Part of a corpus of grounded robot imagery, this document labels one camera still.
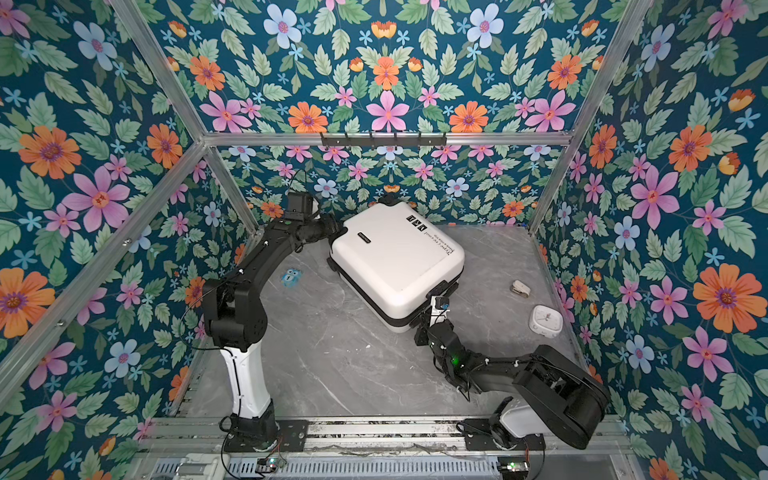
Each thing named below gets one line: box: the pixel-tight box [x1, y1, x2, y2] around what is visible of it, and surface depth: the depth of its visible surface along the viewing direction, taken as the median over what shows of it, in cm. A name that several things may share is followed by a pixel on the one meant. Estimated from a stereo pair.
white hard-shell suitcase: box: [327, 195, 465, 333], surface depth 88 cm
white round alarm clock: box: [529, 304, 563, 339], surface depth 92 cm
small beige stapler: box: [511, 280, 531, 298], surface depth 100 cm
